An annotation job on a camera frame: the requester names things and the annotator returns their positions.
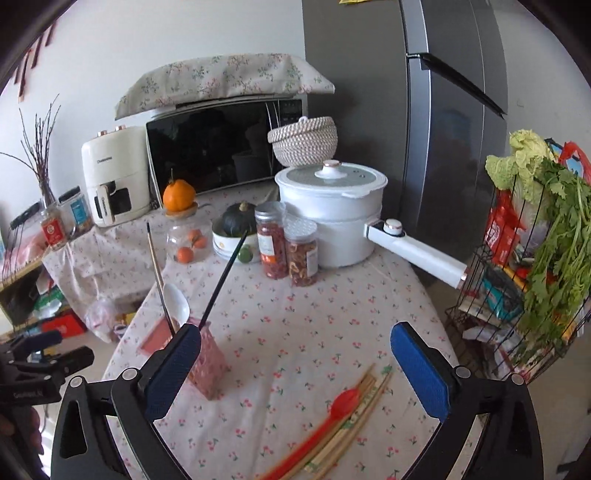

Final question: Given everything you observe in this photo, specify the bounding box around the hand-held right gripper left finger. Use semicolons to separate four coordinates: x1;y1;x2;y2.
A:
50;323;202;480

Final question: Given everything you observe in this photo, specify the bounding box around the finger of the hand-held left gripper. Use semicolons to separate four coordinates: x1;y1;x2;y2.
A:
9;329;64;363
21;347;95;384

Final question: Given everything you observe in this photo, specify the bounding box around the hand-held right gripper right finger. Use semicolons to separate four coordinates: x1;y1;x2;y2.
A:
390;322;546;480

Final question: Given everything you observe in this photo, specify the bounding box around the pink lattice utensil holder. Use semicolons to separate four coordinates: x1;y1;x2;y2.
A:
141;316;230;401

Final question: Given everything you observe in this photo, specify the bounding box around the bundle of bamboo chopsticks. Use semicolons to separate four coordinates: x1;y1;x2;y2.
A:
272;364;394;476

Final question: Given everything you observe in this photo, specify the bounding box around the white plastic spoon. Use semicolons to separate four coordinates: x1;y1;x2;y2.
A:
163;282;191;329

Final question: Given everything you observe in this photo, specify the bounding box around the red plastic spoon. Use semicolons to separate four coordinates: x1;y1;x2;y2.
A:
259;388;363;474

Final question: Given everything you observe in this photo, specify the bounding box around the black chopstick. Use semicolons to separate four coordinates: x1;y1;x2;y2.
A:
146;223;176;335
199;229;249;329

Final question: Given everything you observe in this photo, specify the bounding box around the person's left hand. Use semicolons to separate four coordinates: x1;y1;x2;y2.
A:
0;406;43;462

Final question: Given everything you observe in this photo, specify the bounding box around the red box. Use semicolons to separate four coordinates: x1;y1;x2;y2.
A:
39;313;88;337

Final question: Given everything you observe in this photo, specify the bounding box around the clear plastic bag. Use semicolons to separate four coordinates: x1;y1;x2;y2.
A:
84;295;127;343

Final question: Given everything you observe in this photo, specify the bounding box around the red label glass jar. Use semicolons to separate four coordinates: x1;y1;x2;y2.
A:
39;205;68;252

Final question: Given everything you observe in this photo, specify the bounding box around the cherry print tablecloth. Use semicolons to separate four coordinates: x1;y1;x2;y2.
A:
41;187;476;480

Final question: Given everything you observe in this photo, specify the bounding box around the blue label jar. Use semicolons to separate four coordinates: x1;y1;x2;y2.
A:
58;186;95;238

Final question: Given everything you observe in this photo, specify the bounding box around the white ceramic bowl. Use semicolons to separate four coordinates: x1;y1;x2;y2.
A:
212;218;260;264

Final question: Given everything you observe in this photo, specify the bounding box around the glass jar with wooden lid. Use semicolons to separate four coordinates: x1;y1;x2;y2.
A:
165;203;211;265

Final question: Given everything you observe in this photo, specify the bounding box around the glass vase with dry twigs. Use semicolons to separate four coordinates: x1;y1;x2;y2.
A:
0;95;63;208

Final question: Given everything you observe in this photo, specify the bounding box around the jar of red dried fruit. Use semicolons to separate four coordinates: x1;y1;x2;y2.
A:
255;201;288;280

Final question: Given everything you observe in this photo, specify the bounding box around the red snack packet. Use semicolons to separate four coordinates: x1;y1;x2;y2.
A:
485;191;527;266

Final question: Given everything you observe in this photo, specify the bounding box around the green pumpkin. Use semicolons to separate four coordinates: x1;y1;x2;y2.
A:
222;202;257;237

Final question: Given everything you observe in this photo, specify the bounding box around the jar of dried slices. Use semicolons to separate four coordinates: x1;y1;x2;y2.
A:
284;218;319;287

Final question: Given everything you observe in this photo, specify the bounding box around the large orange fruit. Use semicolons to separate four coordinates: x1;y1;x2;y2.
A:
163;169;195;214

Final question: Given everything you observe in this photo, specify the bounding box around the bunch of leafy greens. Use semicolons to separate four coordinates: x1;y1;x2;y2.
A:
516;159;591;365

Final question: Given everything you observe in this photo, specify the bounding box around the white electric cooking pot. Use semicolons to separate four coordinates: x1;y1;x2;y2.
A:
275;160;468;291

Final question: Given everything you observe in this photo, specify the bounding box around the cream air fryer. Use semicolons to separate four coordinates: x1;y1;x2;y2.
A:
82;124;152;227

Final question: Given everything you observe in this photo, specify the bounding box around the silver microwave oven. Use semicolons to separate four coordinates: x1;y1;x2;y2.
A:
146;95;309;197

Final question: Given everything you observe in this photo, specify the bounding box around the napa cabbage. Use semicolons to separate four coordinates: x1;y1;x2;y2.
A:
485;129;557;206

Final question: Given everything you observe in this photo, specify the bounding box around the blue printed box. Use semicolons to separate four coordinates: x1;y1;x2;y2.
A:
558;152;587;176

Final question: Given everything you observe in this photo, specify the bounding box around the woven lidded basket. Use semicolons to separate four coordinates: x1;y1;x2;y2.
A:
267;116;338;167

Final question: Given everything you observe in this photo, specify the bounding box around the red plastic bag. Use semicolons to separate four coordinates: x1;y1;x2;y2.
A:
549;141;591;181

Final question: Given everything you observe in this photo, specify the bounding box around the grey refrigerator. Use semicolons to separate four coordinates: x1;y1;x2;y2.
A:
302;0;515;268

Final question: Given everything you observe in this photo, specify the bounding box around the floral cloth cover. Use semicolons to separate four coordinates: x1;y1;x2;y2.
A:
115;53;335;121

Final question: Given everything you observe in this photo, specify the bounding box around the black wire rack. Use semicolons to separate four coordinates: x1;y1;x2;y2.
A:
445;185;591;384

